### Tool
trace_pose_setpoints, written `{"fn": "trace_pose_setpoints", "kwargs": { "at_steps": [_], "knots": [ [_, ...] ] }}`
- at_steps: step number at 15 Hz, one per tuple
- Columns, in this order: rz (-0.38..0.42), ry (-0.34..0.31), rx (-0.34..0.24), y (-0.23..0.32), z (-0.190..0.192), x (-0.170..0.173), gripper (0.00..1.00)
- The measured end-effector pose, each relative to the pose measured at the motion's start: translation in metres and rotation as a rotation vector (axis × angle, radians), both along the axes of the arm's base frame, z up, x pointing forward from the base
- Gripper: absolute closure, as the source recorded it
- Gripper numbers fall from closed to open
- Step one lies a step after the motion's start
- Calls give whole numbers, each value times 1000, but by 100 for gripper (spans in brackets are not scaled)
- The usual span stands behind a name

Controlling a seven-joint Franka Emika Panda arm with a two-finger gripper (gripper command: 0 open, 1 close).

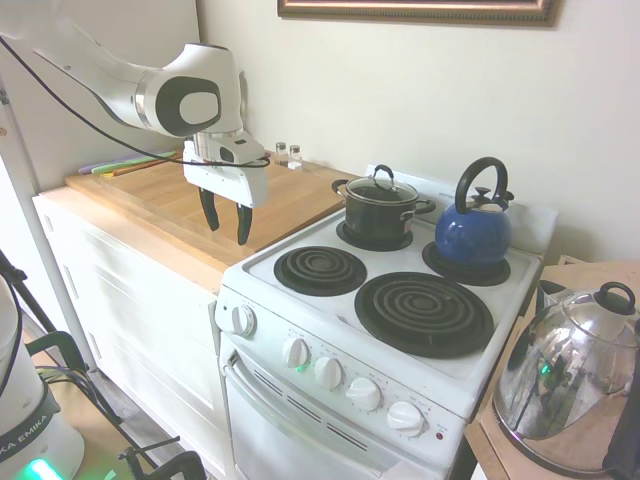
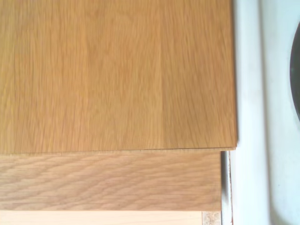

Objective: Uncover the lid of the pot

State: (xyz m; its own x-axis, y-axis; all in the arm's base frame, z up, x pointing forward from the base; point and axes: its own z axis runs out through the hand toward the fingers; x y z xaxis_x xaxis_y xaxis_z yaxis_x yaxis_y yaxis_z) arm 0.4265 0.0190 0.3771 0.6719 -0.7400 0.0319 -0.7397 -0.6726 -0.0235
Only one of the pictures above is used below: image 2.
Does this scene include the wooden countertop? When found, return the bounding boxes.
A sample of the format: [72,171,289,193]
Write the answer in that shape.
[0,0,240,212]

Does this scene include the white stove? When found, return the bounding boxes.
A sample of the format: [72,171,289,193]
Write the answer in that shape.
[221,0,300,225]

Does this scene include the dark round stove burner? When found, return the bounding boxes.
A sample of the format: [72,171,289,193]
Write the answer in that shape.
[289,34,300,110]

